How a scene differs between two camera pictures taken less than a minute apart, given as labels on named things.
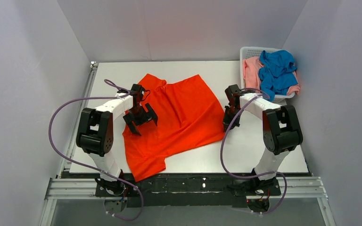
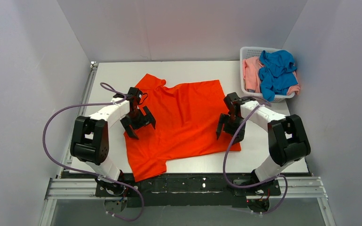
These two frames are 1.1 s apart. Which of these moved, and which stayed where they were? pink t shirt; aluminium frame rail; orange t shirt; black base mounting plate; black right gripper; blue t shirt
Moved: black right gripper; orange t shirt
Stayed: pink t shirt; aluminium frame rail; blue t shirt; black base mounting plate
